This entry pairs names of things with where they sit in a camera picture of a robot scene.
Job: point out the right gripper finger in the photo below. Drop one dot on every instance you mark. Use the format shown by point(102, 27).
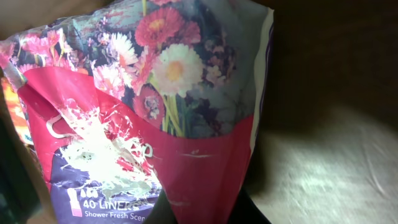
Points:
point(19, 200)

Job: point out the purple red liner pack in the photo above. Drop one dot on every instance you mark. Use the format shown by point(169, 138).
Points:
point(144, 111)

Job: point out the orange tissue pack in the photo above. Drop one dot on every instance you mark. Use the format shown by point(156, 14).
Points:
point(16, 112)

